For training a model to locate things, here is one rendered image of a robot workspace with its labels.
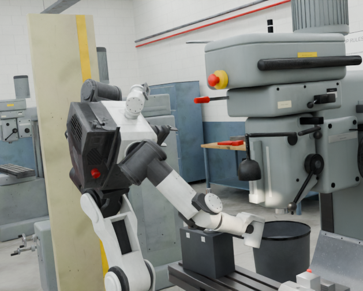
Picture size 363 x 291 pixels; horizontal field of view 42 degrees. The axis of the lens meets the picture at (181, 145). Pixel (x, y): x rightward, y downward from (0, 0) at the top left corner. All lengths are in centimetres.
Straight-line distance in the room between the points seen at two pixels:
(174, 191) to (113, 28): 990
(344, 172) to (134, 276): 90
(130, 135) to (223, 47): 47
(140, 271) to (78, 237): 129
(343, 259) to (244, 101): 80
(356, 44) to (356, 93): 490
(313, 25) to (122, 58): 978
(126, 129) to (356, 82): 85
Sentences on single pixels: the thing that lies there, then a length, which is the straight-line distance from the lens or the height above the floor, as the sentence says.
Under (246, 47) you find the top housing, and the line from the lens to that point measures 144.
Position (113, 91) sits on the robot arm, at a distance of 196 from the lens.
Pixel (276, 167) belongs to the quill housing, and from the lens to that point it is 157.
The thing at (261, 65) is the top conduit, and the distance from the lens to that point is 141.
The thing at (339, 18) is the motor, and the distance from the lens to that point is 178.
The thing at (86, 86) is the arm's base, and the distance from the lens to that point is 193.
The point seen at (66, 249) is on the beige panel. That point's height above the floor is 80.
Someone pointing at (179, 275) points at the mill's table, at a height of 92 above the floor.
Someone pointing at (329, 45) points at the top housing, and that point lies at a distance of 167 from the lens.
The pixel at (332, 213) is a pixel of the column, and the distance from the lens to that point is 206.
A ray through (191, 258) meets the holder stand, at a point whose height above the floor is 100.
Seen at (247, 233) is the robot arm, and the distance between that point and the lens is 184.
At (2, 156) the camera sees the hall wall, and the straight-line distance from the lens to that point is 1041.
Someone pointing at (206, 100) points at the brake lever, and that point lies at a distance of 158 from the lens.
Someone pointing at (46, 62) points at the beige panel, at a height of 200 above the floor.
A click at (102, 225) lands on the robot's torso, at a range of 193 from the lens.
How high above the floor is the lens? 172
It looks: 6 degrees down
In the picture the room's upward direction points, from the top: 5 degrees counter-clockwise
